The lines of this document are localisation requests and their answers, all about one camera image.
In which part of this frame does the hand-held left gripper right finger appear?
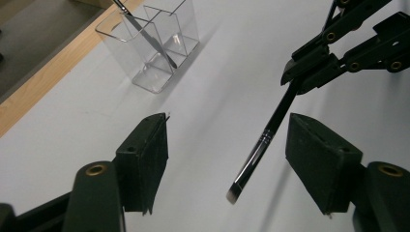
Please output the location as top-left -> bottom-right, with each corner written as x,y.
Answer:
284,112 -> 364,217

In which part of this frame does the wooden table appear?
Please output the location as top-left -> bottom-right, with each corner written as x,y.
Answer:
0,0 -> 145,139

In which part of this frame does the white table mat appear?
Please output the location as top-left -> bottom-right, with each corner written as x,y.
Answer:
0,0 -> 410,232

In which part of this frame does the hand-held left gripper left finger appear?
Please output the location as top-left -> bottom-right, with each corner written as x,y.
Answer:
114,111 -> 170,217

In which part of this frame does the clear acrylic organizer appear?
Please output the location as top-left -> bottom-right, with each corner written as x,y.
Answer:
95,0 -> 201,95

